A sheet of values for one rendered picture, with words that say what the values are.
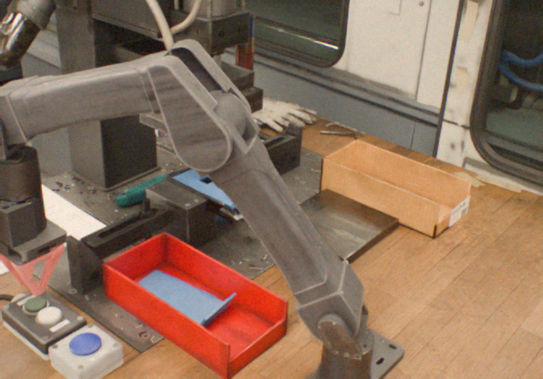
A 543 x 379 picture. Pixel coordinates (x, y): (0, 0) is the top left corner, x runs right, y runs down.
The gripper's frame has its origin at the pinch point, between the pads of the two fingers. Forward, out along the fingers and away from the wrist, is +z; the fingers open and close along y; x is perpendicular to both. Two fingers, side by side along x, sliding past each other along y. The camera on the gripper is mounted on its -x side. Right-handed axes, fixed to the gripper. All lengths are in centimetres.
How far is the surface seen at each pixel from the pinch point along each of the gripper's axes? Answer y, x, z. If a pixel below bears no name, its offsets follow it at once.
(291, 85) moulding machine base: -33, 98, 6
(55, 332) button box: 6.5, -1.2, 3.8
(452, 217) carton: 30, 64, 5
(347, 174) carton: 12, 58, 1
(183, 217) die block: 1.8, 25.9, 0.3
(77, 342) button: 10.9, -0.8, 3.0
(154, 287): 6.5, 15.7, 5.9
